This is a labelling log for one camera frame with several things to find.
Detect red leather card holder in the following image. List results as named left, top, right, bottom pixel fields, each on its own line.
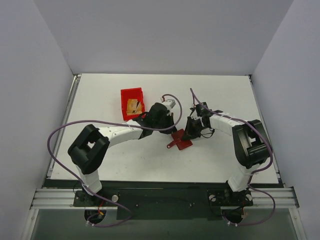
left=166, top=129, right=193, bottom=151

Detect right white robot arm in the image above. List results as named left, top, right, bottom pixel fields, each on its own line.
left=181, top=102, right=272, bottom=205

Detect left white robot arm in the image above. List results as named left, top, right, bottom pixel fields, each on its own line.
left=67, top=99, right=177, bottom=206

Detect gold cards in bin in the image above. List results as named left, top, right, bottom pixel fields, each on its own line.
left=126, top=98, right=144, bottom=116

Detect red plastic bin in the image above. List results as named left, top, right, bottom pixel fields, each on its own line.
left=120, top=87, right=145, bottom=121

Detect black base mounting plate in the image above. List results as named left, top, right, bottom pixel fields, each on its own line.
left=72, top=179, right=253, bottom=221

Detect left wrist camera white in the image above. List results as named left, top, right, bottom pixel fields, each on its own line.
left=161, top=99, right=176, bottom=110

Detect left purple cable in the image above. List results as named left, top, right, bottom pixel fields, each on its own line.
left=46, top=93, right=183, bottom=227

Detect purple cable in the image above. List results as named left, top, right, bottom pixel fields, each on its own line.
left=46, top=93, right=183, bottom=227
left=189, top=87, right=277, bottom=227

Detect aluminium front rail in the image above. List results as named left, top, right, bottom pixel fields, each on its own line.
left=30, top=187, right=300, bottom=210

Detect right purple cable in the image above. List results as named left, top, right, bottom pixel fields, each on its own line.
left=189, top=87, right=277, bottom=227

